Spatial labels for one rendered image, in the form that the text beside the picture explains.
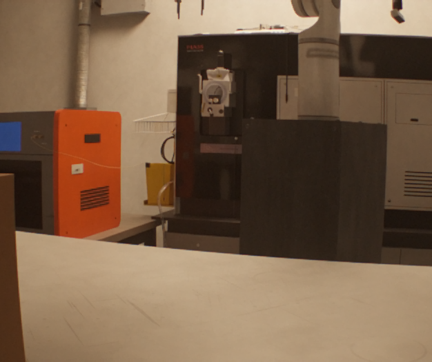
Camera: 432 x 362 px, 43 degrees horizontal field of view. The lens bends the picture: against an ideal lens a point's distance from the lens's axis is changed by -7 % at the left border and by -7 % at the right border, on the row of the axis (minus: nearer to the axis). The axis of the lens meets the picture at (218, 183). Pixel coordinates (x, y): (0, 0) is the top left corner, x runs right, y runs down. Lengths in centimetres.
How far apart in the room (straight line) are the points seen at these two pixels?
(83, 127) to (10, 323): 167
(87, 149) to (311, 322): 148
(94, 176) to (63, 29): 208
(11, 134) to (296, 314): 147
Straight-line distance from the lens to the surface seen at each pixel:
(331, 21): 127
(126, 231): 211
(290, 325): 55
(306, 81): 126
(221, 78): 214
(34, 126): 187
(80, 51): 373
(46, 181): 184
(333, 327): 55
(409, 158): 209
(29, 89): 405
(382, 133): 132
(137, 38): 364
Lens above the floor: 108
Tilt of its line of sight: 6 degrees down
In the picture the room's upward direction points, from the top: 1 degrees clockwise
